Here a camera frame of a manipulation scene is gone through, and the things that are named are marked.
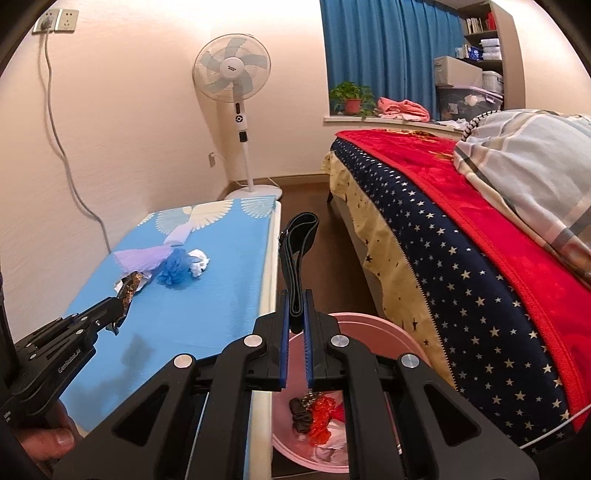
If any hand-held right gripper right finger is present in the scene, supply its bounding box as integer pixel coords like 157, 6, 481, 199
302, 290, 541, 480

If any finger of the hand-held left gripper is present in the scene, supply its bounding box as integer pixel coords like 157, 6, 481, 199
69, 298, 123, 326
92, 308, 127, 340

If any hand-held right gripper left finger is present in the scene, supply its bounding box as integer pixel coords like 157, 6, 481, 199
53, 290, 291, 480

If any brown patterned wrapper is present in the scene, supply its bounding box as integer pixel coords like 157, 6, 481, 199
113, 271, 153, 308

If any large red plastic bag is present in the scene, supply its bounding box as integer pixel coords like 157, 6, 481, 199
305, 398, 347, 446

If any purple plastic bag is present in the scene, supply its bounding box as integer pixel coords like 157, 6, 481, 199
113, 220, 194, 274

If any pink plastic bucket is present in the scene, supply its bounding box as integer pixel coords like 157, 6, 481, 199
270, 312, 437, 474

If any black strap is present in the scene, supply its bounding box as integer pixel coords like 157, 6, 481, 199
278, 213, 320, 333

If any blue plastic bag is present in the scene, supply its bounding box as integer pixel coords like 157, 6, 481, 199
157, 249, 197, 289

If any white plastic bag green print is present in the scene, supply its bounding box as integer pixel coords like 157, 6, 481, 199
309, 434, 349, 464

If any white paper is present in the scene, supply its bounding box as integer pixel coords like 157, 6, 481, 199
189, 249, 211, 278

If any person's left hand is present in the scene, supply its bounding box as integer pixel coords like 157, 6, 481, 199
18, 401, 81, 462

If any bed with star blanket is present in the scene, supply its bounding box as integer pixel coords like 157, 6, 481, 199
322, 137, 578, 444

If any red blanket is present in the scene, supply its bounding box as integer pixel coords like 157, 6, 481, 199
335, 129, 591, 418

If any potted green plant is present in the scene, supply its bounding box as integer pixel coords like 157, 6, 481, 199
329, 82, 376, 117

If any pink folded cloth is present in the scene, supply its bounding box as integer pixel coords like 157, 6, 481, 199
375, 98, 429, 121

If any white standing fan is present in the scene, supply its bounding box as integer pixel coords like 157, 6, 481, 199
192, 33, 283, 201

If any black white striped cloth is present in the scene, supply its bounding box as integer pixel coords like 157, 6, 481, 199
462, 111, 492, 139

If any striped grey pillow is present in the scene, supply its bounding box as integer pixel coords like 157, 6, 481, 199
452, 109, 591, 284

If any clear plastic storage bin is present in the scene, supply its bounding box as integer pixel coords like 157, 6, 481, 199
434, 84, 503, 121

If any blue curtain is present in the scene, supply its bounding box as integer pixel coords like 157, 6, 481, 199
320, 0, 464, 118

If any beige storage box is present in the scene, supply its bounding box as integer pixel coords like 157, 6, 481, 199
433, 55, 483, 88

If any wooden bookshelf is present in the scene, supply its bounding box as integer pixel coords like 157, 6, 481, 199
462, 0, 527, 112

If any grey wall cable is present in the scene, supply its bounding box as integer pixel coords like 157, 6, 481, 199
42, 28, 112, 257

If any thin white cable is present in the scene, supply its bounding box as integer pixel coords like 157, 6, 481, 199
519, 405, 591, 450

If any double wall socket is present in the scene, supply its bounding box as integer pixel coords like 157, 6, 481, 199
32, 8, 79, 34

